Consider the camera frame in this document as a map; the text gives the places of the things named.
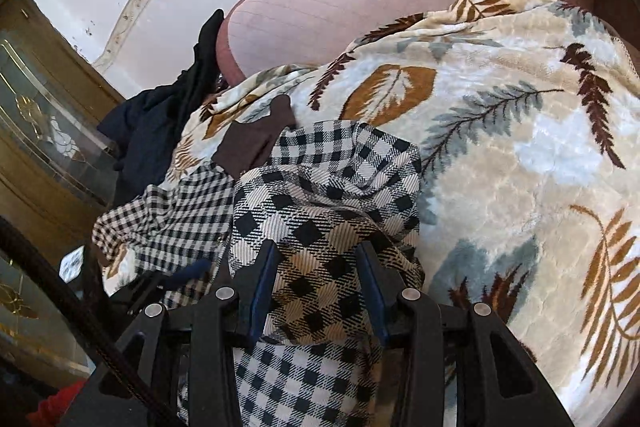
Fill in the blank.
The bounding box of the wooden glass door wardrobe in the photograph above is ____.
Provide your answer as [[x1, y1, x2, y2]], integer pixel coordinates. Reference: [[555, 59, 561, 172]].
[[1, 0, 122, 388]]

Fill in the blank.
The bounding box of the red object on floor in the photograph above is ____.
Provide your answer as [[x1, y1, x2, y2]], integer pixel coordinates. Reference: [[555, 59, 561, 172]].
[[26, 381, 86, 427]]

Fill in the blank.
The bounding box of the black white checked shirt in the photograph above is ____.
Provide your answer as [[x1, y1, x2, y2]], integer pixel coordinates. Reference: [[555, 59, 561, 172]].
[[92, 95, 424, 426]]

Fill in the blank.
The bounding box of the dark navy clothing pile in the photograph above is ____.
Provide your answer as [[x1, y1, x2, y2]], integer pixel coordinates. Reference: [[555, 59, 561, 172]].
[[98, 10, 224, 207]]

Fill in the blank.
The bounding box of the leaf patterned fleece blanket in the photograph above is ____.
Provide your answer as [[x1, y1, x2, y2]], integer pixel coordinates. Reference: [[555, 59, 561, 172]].
[[154, 0, 639, 426]]

